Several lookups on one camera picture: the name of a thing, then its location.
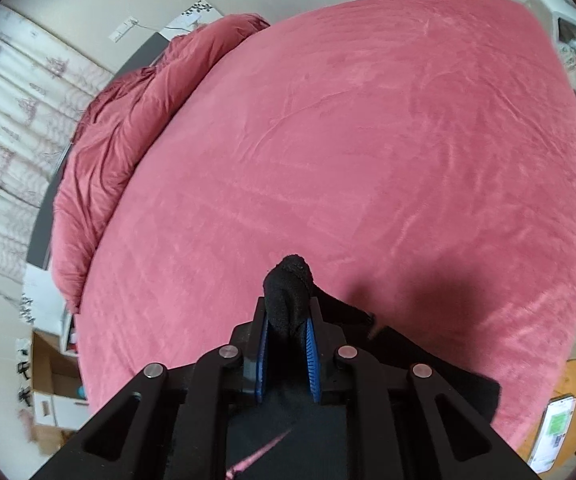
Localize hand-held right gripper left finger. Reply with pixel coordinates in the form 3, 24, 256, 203
30, 296, 271, 480

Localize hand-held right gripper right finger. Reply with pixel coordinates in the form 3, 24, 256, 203
304, 296, 544, 480

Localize black pants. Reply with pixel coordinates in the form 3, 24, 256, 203
225, 255, 501, 480

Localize wooden cabinet with white doors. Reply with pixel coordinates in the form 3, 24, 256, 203
15, 330, 91, 453

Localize pink velvet bed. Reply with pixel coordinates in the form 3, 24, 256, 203
50, 0, 576, 461

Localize white floral panel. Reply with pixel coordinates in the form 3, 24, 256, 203
20, 264, 68, 326
160, 0, 219, 41

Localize dark grey headboard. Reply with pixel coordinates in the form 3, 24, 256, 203
26, 32, 173, 271

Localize smartphone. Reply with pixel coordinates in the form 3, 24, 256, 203
527, 394, 576, 472

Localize pink comforter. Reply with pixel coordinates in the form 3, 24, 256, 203
50, 14, 271, 313

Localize white dresser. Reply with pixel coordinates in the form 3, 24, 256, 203
520, 0, 576, 93

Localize white wall socket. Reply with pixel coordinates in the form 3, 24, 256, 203
108, 17, 136, 42

